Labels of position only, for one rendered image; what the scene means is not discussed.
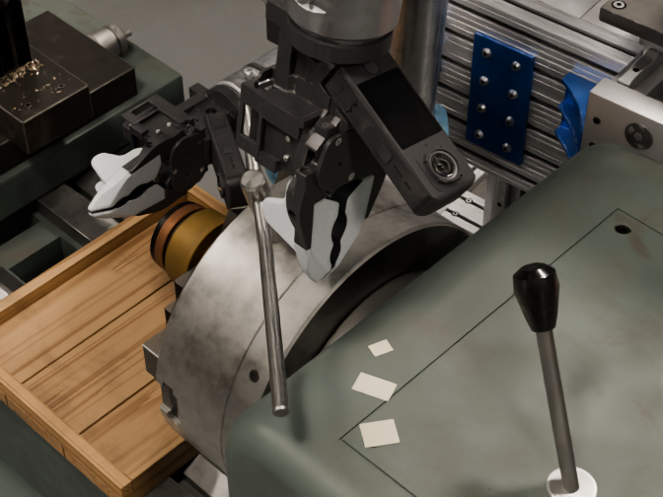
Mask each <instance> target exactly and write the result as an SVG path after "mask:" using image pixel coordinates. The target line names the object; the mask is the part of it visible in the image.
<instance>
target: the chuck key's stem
mask: <svg viewBox="0 0 663 497"><path fill-rule="evenodd" d="M240 187H241V189H242V191H243V194H244V195H245V197H246V200H247V202H248V204H249V207H250V209H251V212H252V214H253V216H254V210H253V204H252V202H253V201H255V200H259V199H266V198H267V197H273V195H272V193H271V190H270V188H269V185H268V182H267V180H266V177H265V175H264V173H263V172H262V171H259V170H249V171H247V172H245V173H244V174H243V175H242V176H241V178H240ZM270 230H271V236H272V243H273V244H276V243H280V242H284V239H283V238H282V237H281V236H280V235H279V234H278V233H277V232H276V231H275V230H274V229H273V228H272V227H271V226H270Z"/></svg>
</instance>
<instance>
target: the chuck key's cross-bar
mask: <svg viewBox="0 0 663 497"><path fill-rule="evenodd" d="M251 114H252V108H251V107H249V106H247V105H246V112H245V122H244V132H243V133H244V134H246V135H247V136H249V133H250V124H251ZM245 158H246V164H247V171H249V170H259V171H261V166H260V164H259V163H258V162H256V161H255V158H254V157H253V156H251V155H250V154H248V153H247V152H245ZM263 201H264V199H259V200H255V201H253V202H252V204H253V210H254V217H255V223H256V230H257V237H258V257H259V269H260V280H261V290H262V302H263V313H264V324H265V335H266V347H267V358H268V369H269V380H270V391H271V402H272V413H273V415H274V416H276V417H284V416H286V415H288V413H289V402H288V392H287V383H286V373H285V363H284V353H283V343H282V333H281V323H280V313H279V305H278V295H277V285H276V275H275V265H274V255H273V245H272V236H271V230H270V225H269V224H268V223H267V222H266V220H265V219H264V217H263V214H262V203H263Z"/></svg>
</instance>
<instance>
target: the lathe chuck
mask: <svg viewBox="0 0 663 497"><path fill-rule="evenodd" d="M292 178H293V176H289V177H286V178H284V179H283V180H281V181H280V182H278V183H276V184H275V185H273V186H272V187H271V188H270V190H271V193H272V195H273V197H275V198H285V193H286V186H287V182H288V181H289V180H290V179H292ZM402 206H408V205H407V203H406V202H405V200H404V199H403V197H402V196H401V194H400V193H399V191H398V190H397V188H396V187H395V186H394V185H393V184H392V183H391V182H389V181H387V180H386V179H384V182H383V184H382V187H381V189H380V191H379V194H378V196H377V198H376V200H375V203H374V205H373V207H372V210H371V212H370V214H369V216H368V218H366V219H364V221H366V220H368V219H369V218H371V217H373V216H375V215H378V214H380V213H382V212H385V211H388V210H391V209H394V208H398V207H402ZM273 255H274V265H275V275H276V285H277V295H278V302H279V300H280V299H281V298H282V296H283V295H284V294H285V292H286V291H287V290H288V289H289V287H290V286H291V285H292V284H293V283H294V281H295V280H296V279H297V278H298V277H299V276H300V275H301V274H302V272H303V270H302V268H301V266H300V263H299V260H298V258H297V254H296V251H295V250H294V249H293V248H292V247H291V246H290V245H289V246H288V247H287V248H285V249H283V250H280V251H276V252H274V253H273ZM263 324H264V313H263V302H262V290H261V280H260V269H259V257H258V237H257V230H256V223H255V219H254V216H253V214H252V212H251V209H250V207H249V205H248V206H247V207H246V208H245V209H244V210H243V211H242V212H241V213H239V214H238V215H237V216H236V217H235V219H234V220H233V221H232V222H231V223H230V224H229V225H228V226H227V227H226V228H225V229H224V230H223V232H222V233H221V234H220V235H219V236H218V237H217V239H216V240H215V241H214V242H213V244H212V245H211V246H210V248H209V249H208V250H207V252H206V253H205V254H204V256H203V257H202V259H201V260H200V261H199V263H198V264H197V266H196V267H195V269H194V270H193V271H192V273H191V274H190V276H189V278H188V280H187V281H186V283H185V285H184V287H183V289H182V291H181V293H180V295H179V297H178V299H177V301H176V304H175V306H174V308H173V310H172V313H171V315H170V318H169V320H168V323H167V326H166V329H165V332H164V335H163V339H162V343H161V347H160V351H159V357H158V363H157V373H156V382H157V383H159V384H160V385H161V386H164V385H168V386H169V387H170V388H171V389H172V390H173V395H174V396H175V397H176V398H177V399H178V414H179V418H177V417H176V416H175V415H174V414H173V413H172V409H171V408H169V407H168V406H167V405H166V404H165V403H163V402H162V403H161V404H160V409H161V412H162V414H163V416H164V418H165V420H166V421H167V423H168V424H169V425H170V427H171V428H172V429H173V430H175V431H176V432H177V433H178V434H179V435H181V436H182V437H183V438H184V439H185V440H187V441H188V442H189V443H190V444H191V445H193V446H194V447H195V448H196V449H197V450H199V451H200V452H201V453H202V454H203V455H205V456H206V457H207V458H208V459H209V460H211V461H212V462H213V463H214V464H215V465H217V466H218V467H219V468H220V469H221V470H223V471H224V472H225V473H226V474H227V469H226V464H225V461H224V457H223V449H222V433H223V423H224V417H225V412H226V407H227V403H228V399H229V396H230V393H231V390H232V387H233V384H234V382H235V379H236V377H237V374H238V372H239V370H240V367H241V365H242V363H243V361H244V359H245V356H246V354H247V352H248V350H249V349H250V347H251V345H252V343H253V341H254V339H255V337H256V336H257V334H258V332H259V330H260V328H261V327H262V325H263Z"/></svg>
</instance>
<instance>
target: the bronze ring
mask: <svg viewBox="0 0 663 497"><path fill-rule="evenodd" d="M225 219H226V216H225V215H224V214H222V213H221V212H219V211H217V210H215V209H207V208H205V207H204V206H202V205H200V204H197V203H195V202H192V201H186V202H182V203H180V204H178V205H176V206H174V207H173V208H171V209H170V210H169V211H168V212H167V213H166V214H165V215H164V216H163V217H162V218H161V220H160V221H159V223H158V224H157V226H156V228H155V230H154V232H153V235H152V238H151V244H150V252H151V256H152V258H153V260H154V261H155V262H156V263H157V264H158V265H159V266H160V267H161V268H163V269H164V270H166V272H167V274H168V276H169V277H170V278H171V279H172V280H173V281H175V280H176V279H178V278H179V277H181V276H182V275H183V274H185V273H186V272H188V271H189V270H191V269H192V268H193V267H195V266H197V264H198V263H199V261H200V260H201V259H202V257H203V256H204V254H205V253H206V252H207V250H208V249H209V248H210V246H211V245H212V244H213V242H214V241H215V240H216V239H217V237H218V236H219V235H220V232H221V229H222V227H223V224H224V221H225Z"/></svg>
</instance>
